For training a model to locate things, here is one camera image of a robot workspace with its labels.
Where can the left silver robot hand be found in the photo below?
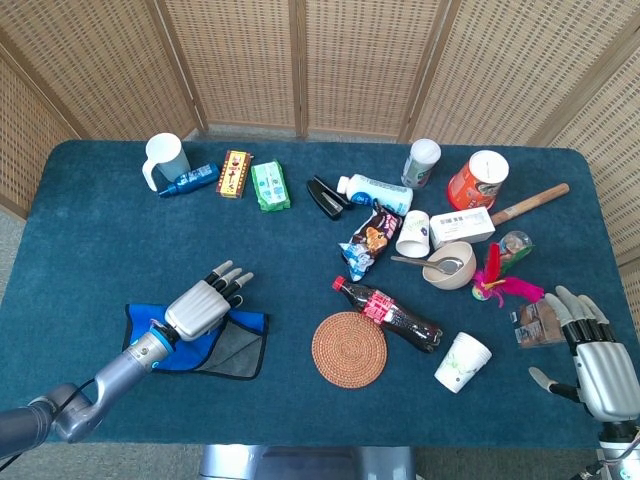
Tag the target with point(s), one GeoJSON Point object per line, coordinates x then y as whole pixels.
{"type": "Point", "coordinates": [197, 312]}

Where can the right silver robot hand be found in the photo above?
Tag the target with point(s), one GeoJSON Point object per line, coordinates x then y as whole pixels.
{"type": "Point", "coordinates": [602, 380]}

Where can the grey and blue cloth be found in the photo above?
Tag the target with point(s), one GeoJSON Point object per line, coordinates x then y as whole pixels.
{"type": "Point", "coordinates": [240, 350]}

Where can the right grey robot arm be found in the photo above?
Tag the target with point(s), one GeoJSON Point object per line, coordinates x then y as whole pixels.
{"type": "Point", "coordinates": [617, 445]}

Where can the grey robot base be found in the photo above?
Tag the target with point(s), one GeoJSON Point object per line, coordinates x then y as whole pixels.
{"type": "Point", "coordinates": [300, 465]}

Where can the dark blue tablecloth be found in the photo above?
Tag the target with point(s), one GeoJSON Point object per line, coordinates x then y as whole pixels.
{"type": "Point", "coordinates": [150, 240]}

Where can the clear box of brown pastries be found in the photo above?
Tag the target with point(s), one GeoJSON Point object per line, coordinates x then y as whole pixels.
{"type": "Point", "coordinates": [535, 325]}

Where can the pink feather shuttlecock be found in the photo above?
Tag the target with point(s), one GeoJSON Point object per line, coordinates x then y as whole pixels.
{"type": "Point", "coordinates": [515, 287]}

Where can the dark blue spray bottle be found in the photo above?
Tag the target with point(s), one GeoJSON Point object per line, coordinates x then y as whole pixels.
{"type": "Point", "coordinates": [192, 179]}

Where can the red and yellow carton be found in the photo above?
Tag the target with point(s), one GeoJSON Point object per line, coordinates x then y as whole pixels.
{"type": "Point", "coordinates": [233, 174]}

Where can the paper cup with green print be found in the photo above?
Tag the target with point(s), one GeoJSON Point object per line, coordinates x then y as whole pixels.
{"type": "Point", "coordinates": [460, 365]}

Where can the green wet wipes pack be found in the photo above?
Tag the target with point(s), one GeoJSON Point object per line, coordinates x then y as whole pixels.
{"type": "Point", "coordinates": [271, 186]}

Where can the round woven rattan coaster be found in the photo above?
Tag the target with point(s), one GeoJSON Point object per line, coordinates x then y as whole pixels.
{"type": "Point", "coordinates": [350, 350]}

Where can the small clear snack jar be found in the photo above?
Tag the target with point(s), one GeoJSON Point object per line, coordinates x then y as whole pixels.
{"type": "Point", "coordinates": [515, 245]}

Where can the black stapler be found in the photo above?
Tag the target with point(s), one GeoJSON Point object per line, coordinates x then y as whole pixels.
{"type": "Point", "coordinates": [325, 200]}

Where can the beige bowl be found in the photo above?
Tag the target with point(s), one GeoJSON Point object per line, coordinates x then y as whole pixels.
{"type": "Point", "coordinates": [450, 280]}

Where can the brown and blue snack bag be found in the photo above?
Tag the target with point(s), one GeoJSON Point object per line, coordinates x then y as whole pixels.
{"type": "Point", "coordinates": [372, 240]}

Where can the wooden rolling pin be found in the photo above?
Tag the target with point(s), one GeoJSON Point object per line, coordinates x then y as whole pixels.
{"type": "Point", "coordinates": [530, 204]}

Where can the cola bottle with red label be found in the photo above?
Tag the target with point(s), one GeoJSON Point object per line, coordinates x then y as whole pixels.
{"type": "Point", "coordinates": [395, 315]}

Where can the white cardboard box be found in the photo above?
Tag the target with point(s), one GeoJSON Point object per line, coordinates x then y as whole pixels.
{"type": "Point", "coordinates": [462, 227]}

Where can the white bottle with blue label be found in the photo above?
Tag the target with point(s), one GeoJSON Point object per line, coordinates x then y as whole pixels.
{"type": "Point", "coordinates": [380, 192]}

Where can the plain white paper cup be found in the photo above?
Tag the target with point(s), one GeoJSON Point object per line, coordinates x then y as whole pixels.
{"type": "Point", "coordinates": [414, 235]}

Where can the orange instant noodle cup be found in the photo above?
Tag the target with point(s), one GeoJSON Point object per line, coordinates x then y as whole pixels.
{"type": "Point", "coordinates": [475, 185]}

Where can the woven bamboo folding screen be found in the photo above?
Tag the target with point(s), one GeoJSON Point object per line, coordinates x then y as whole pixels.
{"type": "Point", "coordinates": [250, 60]}

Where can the tall white lidded drink cup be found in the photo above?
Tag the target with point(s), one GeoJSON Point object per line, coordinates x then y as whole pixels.
{"type": "Point", "coordinates": [420, 165]}

